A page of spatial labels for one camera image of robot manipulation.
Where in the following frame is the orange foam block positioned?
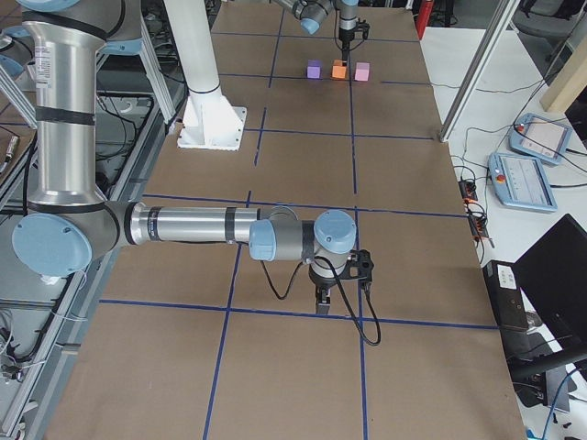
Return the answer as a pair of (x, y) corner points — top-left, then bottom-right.
(331, 60), (348, 81)

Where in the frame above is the pink foam block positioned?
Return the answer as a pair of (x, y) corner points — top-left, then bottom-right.
(354, 62), (371, 82)

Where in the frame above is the long blue tape strip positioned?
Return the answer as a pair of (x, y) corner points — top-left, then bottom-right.
(348, 58), (369, 439)

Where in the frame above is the purple foam block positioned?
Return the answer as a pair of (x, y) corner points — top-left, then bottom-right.
(306, 60), (322, 79)

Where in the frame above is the crossing blue tape strip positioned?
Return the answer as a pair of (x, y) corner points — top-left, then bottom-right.
(244, 128), (435, 140)

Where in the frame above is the orange black connector strip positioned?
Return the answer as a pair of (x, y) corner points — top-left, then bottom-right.
(458, 179), (494, 247)

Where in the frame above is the black computer box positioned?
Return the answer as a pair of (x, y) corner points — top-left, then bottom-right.
(482, 260), (528, 332)

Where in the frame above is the upper teach pendant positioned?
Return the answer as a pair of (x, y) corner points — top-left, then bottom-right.
(509, 113), (570, 165)

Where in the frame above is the teach pendant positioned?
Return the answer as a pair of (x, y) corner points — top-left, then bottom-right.
(509, 113), (570, 165)
(488, 152), (558, 213)

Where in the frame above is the lower teach pendant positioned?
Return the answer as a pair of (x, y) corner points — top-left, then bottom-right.
(488, 152), (558, 213)

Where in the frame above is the wooden beam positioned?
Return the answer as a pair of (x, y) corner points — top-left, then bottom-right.
(540, 38), (587, 113)

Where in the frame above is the black monitor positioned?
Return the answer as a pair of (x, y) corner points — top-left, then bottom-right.
(510, 214), (586, 380)

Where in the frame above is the black camera cable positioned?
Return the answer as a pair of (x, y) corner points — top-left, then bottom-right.
(259, 256), (382, 347)

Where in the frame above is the aluminium frame post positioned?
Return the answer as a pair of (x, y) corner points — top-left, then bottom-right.
(439, 0), (519, 142)

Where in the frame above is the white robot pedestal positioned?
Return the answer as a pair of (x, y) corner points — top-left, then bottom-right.
(165, 0), (247, 150)

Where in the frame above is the blue network cable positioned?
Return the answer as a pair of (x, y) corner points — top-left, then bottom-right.
(542, 366), (580, 440)

